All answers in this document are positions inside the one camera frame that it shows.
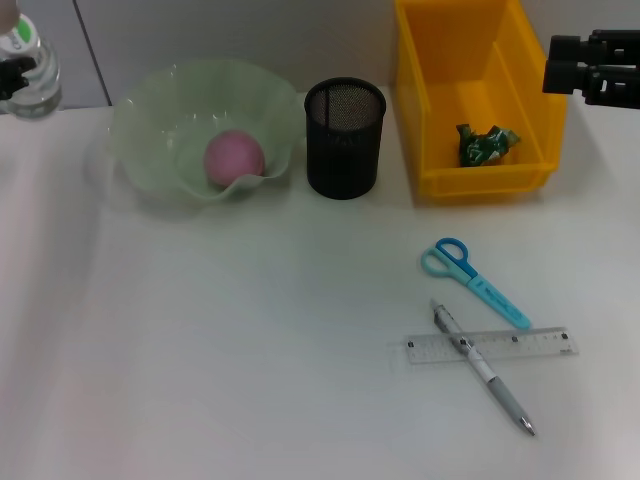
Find yellow plastic bin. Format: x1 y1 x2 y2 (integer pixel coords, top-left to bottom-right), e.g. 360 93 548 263
392 0 569 199

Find clear green-label water bottle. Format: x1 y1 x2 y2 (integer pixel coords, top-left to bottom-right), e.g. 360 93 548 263
0 0 64 121

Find clear plastic ruler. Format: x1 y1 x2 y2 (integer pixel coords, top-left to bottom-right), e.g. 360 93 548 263
404 326 580 366

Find green plastic wrapper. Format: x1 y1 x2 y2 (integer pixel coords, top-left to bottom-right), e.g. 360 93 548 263
454 122 521 169

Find pink peach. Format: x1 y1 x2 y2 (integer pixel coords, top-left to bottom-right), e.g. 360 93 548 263
203 128 266 187

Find black mesh pen holder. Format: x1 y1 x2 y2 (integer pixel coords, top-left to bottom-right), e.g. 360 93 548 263
303 76 388 200

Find blue scissors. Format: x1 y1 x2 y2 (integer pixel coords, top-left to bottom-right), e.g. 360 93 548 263
420 237 533 330

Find translucent green fruit plate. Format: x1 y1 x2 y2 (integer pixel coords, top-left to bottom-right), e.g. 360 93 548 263
107 58 300 204

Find white grey pen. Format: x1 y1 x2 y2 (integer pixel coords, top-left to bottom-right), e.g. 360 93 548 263
430 298 536 437

